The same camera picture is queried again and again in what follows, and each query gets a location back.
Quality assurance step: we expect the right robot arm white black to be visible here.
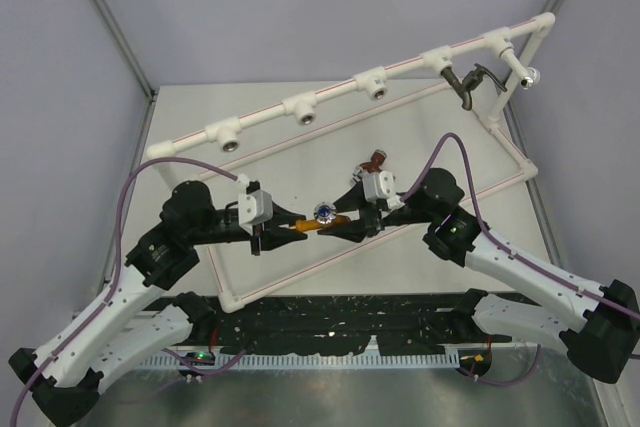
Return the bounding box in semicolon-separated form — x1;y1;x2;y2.
314;168;639;384

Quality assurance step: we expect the aluminium frame rail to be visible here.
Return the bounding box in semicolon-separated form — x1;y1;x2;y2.
63;295;151;351

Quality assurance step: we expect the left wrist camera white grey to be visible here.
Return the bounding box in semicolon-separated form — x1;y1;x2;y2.
236;174;273;235

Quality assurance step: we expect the slotted grey cable duct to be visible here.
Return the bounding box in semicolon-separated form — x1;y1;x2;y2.
137;348;460;371

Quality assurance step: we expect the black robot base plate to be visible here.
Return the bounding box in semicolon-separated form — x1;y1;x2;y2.
179;294;488;357

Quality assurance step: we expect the white PVC pipe frame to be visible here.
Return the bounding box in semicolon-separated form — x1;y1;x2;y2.
147;11;557;313

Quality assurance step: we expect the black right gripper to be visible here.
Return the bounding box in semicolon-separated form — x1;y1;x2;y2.
316;179;439;242

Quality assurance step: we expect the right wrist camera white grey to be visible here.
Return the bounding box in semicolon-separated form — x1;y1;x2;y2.
362;170;404;211

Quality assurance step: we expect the brown faucet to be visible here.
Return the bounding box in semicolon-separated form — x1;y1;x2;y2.
354;149;387;178

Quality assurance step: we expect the wrist camera white grey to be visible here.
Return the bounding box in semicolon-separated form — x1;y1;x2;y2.
236;174;273;235
362;170;404;211

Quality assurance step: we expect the dark bronze installed faucet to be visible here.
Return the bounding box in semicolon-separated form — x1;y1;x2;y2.
440;63;507;111

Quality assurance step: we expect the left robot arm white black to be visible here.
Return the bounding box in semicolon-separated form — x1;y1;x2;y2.
9;181;307;426

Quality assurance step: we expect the white installed faucet chrome tip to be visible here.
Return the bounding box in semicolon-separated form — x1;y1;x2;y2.
499;47;540;89

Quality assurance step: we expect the chrome faucet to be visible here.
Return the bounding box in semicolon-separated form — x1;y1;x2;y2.
350;171;363;186

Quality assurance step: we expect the orange faucet blue knob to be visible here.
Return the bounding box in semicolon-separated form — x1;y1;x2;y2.
292;201;351;232

